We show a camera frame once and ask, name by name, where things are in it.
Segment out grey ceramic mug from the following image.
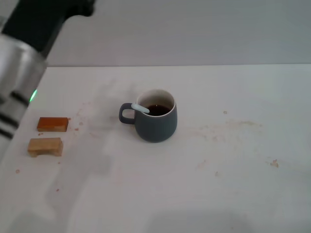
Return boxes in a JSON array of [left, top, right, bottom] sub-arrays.
[[119, 88, 178, 143]]

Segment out dark orange wooden block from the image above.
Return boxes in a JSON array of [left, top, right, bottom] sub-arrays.
[[36, 116, 69, 133]]

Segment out light notched wooden block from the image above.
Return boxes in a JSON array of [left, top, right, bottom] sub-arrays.
[[27, 137, 64, 158]]

